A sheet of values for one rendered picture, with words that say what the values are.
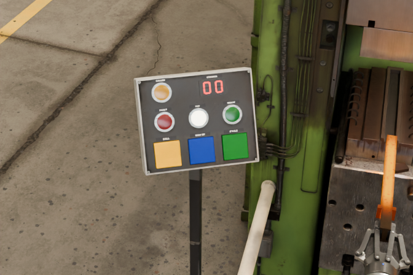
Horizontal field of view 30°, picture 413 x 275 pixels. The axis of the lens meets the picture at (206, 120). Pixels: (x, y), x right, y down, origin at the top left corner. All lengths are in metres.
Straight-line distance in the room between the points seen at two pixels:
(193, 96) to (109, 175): 1.58
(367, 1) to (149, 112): 0.68
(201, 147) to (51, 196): 1.54
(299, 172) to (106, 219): 1.16
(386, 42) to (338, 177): 0.46
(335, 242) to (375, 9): 0.82
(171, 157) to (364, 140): 0.59
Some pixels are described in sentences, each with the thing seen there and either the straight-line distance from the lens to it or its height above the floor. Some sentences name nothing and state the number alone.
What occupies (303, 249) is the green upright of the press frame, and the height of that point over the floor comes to 0.34.
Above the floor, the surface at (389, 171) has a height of 1.06.
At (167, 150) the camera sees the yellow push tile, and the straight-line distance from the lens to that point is 2.22.
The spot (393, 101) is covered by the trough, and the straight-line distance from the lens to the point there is 2.56.
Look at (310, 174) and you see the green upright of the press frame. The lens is 2.67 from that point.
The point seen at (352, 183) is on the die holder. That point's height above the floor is 0.86.
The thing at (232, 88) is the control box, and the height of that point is 1.16.
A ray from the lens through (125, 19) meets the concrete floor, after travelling 5.04.
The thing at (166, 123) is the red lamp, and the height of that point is 1.09.
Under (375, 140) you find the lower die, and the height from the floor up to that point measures 0.99.
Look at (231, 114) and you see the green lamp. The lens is 2.25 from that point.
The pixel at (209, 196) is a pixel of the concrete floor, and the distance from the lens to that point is 3.61.
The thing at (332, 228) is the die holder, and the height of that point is 0.66.
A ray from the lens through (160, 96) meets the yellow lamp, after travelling 2.21.
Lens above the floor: 2.39
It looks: 36 degrees down
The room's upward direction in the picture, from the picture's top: 1 degrees clockwise
